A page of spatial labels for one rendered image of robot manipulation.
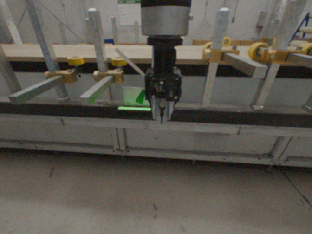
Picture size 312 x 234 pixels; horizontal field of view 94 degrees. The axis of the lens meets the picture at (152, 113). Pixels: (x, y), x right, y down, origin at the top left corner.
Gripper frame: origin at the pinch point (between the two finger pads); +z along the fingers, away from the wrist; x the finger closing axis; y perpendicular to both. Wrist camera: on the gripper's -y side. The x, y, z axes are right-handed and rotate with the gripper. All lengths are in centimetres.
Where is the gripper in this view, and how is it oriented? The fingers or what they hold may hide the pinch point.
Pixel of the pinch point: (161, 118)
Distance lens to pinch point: 40.8
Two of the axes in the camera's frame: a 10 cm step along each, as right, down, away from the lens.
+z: 0.0, 8.7, 5.0
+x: 10.0, 0.4, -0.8
